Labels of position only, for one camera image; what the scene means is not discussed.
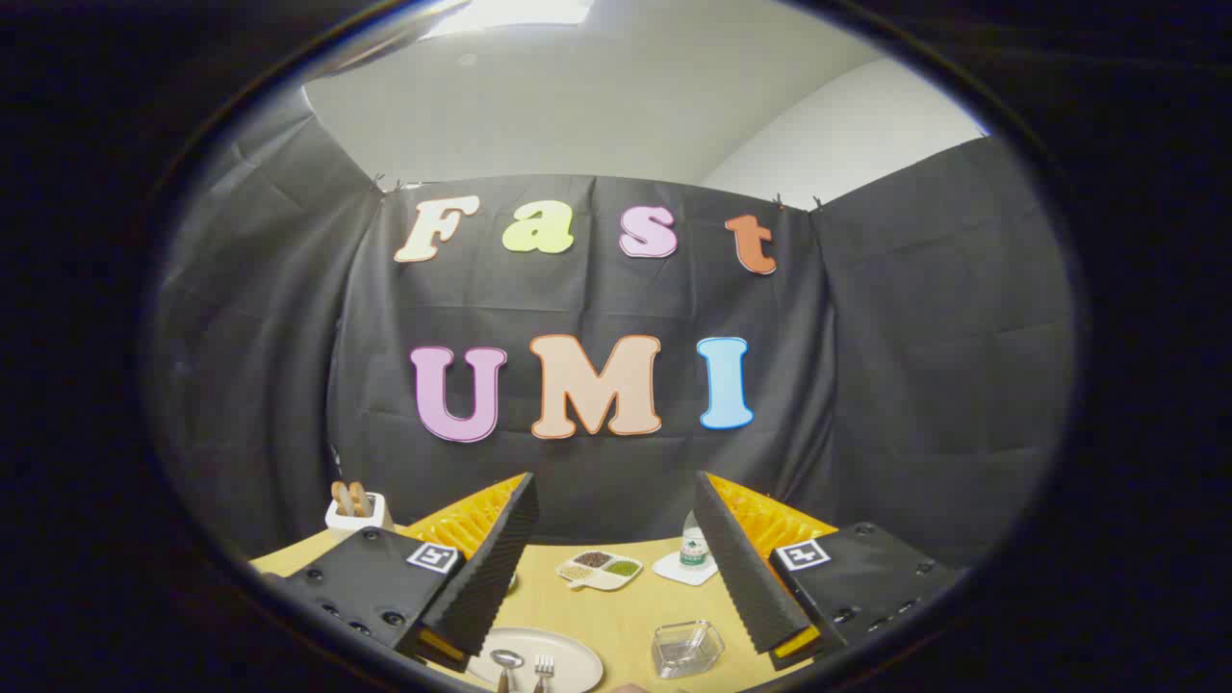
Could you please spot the white square coaster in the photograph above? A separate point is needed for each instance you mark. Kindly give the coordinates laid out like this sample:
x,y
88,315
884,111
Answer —
x,y
674,570

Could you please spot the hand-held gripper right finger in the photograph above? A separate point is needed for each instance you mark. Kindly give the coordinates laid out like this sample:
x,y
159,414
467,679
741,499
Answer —
x,y
741,568

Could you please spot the round white plate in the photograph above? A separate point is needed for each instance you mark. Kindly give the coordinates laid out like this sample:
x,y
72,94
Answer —
x,y
570,656

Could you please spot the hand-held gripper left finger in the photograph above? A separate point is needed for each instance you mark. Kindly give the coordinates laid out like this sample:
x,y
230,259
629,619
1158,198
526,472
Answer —
x,y
486,568

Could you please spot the white sectioned dish with beans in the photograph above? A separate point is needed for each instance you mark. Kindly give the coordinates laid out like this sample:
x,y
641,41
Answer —
x,y
599,570

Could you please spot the brown toast slice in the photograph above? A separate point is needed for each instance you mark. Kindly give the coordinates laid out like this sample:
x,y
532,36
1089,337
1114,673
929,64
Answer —
x,y
361,499
342,498

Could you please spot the ceiling light panel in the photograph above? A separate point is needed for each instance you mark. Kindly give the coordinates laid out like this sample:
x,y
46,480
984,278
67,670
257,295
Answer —
x,y
510,13

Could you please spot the clear plastic water bottle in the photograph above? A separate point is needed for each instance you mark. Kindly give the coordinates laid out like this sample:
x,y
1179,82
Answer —
x,y
694,547

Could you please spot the white toaster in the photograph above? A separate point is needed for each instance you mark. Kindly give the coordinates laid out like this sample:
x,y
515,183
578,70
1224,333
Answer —
x,y
358,523

